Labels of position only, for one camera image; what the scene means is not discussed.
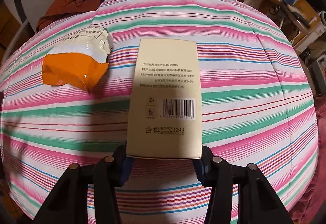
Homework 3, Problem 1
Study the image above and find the beige cardboard box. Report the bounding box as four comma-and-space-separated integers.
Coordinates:
126, 39, 202, 159

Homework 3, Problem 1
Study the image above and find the orange white snack packet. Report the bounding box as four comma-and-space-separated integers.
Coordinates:
42, 26, 113, 93

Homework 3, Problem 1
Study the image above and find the pink bed blanket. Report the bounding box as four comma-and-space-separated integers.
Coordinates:
290, 96, 326, 224

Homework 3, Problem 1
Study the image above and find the striped pink tablecloth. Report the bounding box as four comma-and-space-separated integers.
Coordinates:
1, 0, 318, 218

